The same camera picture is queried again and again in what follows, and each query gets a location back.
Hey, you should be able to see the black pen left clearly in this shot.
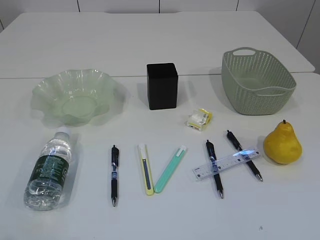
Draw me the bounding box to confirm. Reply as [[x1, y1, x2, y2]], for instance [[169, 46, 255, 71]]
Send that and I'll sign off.
[[111, 145, 120, 207]]

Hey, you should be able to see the green plastic woven basket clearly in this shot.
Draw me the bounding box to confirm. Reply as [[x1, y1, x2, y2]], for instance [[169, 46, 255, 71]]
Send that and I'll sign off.
[[221, 47, 297, 116]]

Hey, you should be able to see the mint green utility knife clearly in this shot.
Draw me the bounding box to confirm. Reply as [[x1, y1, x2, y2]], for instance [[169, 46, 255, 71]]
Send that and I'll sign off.
[[154, 145, 187, 194]]

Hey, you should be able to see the black pen middle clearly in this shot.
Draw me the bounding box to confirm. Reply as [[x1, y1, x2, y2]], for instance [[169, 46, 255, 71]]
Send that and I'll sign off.
[[205, 139, 224, 199]]

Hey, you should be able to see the black pen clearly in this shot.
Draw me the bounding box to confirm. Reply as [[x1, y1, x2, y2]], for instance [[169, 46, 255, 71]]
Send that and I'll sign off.
[[226, 130, 263, 182], [205, 139, 224, 199], [111, 145, 120, 207]]

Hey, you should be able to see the clear plastic ruler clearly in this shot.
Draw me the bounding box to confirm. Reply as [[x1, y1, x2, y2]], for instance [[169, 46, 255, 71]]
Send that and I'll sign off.
[[192, 148, 261, 181]]

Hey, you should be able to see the black pen right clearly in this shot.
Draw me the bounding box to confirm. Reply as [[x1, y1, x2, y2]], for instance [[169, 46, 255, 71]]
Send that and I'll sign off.
[[226, 130, 263, 182]]

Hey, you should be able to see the black square pen holder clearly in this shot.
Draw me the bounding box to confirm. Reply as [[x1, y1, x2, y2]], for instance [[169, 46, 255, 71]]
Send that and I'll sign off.
[[146, 63, 178, 110]]

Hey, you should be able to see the clear plastic water bottle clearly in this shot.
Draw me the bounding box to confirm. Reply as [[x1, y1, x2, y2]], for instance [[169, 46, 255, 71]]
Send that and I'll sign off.
[[23, 126, 72, 211]]

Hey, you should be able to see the yellow pear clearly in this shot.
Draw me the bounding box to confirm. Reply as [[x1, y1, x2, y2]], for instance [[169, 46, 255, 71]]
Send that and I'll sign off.
[[263, 119, 303, 165]]

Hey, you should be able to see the yellow utility knife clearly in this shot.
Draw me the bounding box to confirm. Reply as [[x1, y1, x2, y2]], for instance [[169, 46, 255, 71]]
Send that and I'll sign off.
[[137, 143, 154, 196]]

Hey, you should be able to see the green wavy glass plate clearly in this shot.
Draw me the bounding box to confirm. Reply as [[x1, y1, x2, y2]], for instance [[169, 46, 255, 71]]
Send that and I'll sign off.
[[31, 69, 117, 126]]

